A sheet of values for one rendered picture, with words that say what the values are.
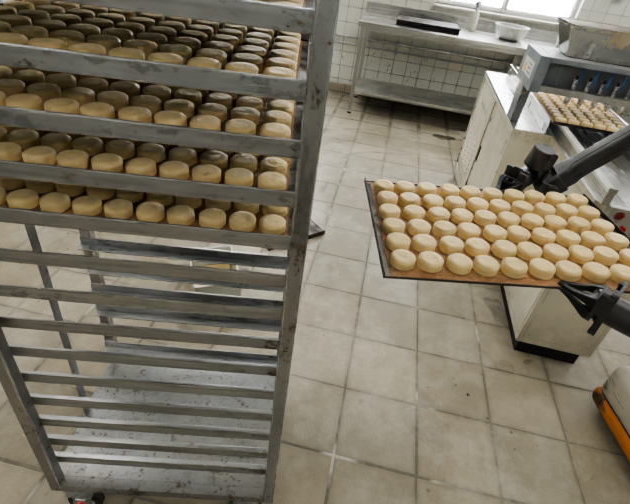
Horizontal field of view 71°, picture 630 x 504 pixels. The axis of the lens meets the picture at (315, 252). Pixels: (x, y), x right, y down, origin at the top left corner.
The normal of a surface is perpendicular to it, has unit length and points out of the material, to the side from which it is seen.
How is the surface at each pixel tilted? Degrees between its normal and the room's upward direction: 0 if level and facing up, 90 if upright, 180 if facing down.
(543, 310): 90
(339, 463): 0
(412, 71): 90
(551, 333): 90
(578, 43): 115
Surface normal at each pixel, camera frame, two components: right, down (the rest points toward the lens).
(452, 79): -0.19, 0.56
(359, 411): 0.12, -0.80
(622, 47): -0.24, 0.84
